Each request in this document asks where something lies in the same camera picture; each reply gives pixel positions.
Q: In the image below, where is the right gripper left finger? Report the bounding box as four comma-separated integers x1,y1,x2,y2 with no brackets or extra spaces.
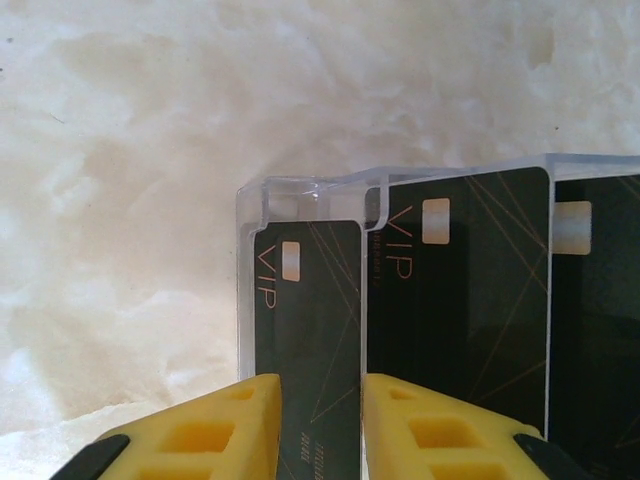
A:
74,372,284,480

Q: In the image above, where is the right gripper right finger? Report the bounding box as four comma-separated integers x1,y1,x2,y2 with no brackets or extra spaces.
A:
360,372,566,480

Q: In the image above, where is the black VIP card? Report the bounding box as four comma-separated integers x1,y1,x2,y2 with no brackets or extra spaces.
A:
252,218,364,480
551,173,640,480
366,166,552,444

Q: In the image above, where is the clear acrylic card stand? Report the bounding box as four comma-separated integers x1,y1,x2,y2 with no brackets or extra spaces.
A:
234,152,640,480

